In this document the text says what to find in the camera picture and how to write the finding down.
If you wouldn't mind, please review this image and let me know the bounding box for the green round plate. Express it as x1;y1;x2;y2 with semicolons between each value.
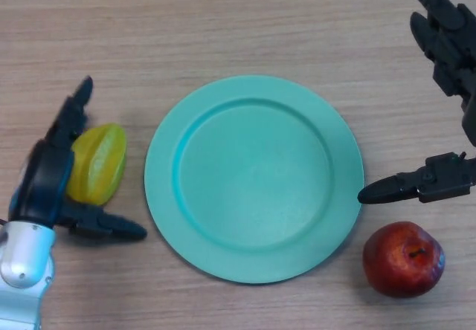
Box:
144;75;364;285

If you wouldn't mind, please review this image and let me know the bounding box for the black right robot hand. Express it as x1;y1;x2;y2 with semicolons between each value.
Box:
356;0;476;205

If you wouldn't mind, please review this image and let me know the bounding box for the red apple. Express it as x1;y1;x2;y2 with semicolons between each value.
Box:
362;221;446;299

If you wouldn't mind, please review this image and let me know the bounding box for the yellow starfruit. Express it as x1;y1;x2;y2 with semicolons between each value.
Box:
65;122;128;207

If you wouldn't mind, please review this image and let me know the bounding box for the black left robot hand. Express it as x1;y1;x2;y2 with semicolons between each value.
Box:
9;76;148;241

